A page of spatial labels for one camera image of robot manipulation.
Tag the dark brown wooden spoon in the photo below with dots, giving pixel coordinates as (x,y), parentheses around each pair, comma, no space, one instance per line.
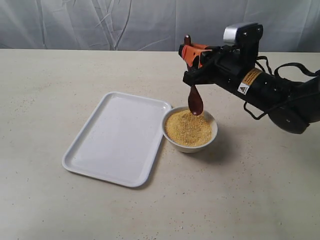
(195,102)

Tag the white wrinkled backdrop cloth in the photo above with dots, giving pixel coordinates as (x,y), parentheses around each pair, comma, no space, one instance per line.
(154,25)

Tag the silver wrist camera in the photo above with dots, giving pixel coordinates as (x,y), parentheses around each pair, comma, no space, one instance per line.
(245,37)

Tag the white rectangular plastic tray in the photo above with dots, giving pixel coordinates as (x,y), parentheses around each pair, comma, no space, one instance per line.
(120,140)

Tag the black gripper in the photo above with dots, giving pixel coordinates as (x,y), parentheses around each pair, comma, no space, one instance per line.
(207,65)

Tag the golden breadcrumbs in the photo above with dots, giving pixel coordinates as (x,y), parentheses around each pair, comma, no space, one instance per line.
(187,129)

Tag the white ceramic bowl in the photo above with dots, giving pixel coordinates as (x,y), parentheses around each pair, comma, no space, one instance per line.
(187,149)

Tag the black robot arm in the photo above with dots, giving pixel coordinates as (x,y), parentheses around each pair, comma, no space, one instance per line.
(291,105)

